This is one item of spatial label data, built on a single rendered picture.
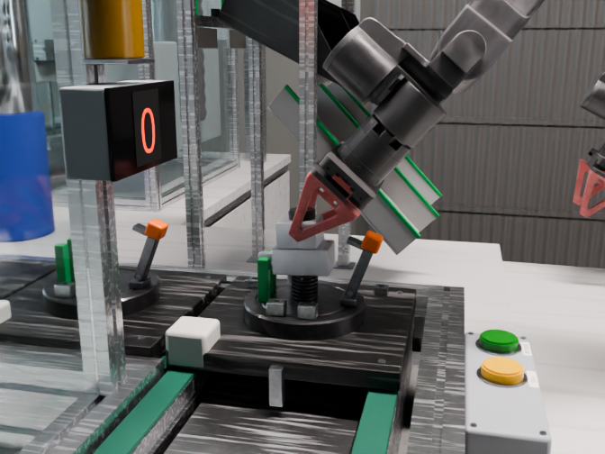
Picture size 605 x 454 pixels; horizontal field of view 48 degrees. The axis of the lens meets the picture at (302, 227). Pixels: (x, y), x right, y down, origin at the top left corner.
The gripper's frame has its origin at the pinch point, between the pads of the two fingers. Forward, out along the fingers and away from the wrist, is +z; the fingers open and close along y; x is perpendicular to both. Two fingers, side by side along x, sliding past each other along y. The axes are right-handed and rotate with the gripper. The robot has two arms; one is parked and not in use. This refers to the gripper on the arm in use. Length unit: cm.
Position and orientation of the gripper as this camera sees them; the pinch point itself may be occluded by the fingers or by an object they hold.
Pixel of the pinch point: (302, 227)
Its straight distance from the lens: 76.2
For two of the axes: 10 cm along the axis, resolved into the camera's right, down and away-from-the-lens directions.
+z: -6.4, 6.9, 3.3
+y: -2.2, 2.6, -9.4
